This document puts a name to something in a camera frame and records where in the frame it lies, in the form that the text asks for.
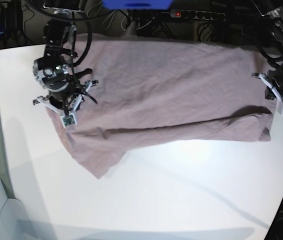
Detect black power strip red switch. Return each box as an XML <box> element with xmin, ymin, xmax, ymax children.
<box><xmin>170</xmin><ymin>9</ymin><xmax>226</xmax><ymax>22</ymax></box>

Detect blue box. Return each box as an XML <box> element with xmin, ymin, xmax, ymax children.
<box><xmin>102</xmin><ymin>0</ymin><xmax>173</xmax><ymax>10</ymax></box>

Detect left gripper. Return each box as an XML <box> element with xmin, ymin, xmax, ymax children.
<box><xmin>264</xmin><ymin>68</ymin><xmax>283</xmax><ymax>101</ymax></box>

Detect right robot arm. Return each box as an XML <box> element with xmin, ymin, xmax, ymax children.
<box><xmin>33</xmin><ymin>0</ymin><xmax>92</xmax><ymax>104</ymax></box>

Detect mauve t-shirt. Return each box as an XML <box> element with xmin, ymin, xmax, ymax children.
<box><xmin>47</xmin><ymin>34</ymin><xmax>276</xmax><ymax>179</ymax></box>

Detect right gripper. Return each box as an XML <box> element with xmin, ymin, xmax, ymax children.
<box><xmin>33</xmin><ymin>74</ymin><xmax>82</xmax><ymax>103</ymax></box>

